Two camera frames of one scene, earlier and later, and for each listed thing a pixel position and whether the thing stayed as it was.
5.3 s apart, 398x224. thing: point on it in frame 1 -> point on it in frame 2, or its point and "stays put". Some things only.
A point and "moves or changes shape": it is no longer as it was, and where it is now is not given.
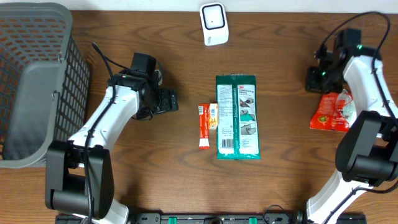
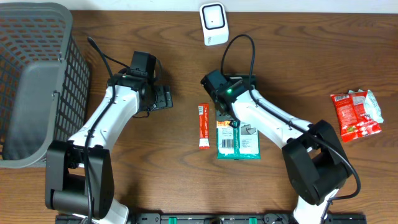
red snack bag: [328, 114] moves or changes shape
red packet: [204, 126] stays put
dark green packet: [237, 117] stays put
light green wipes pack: [349, 109] moves or changes shape
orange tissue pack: [213, 116] -> [222, 122]
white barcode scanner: [214, 23] stays put
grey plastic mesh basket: [45, 81] stays put
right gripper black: [313, 83] -> [236, 120]
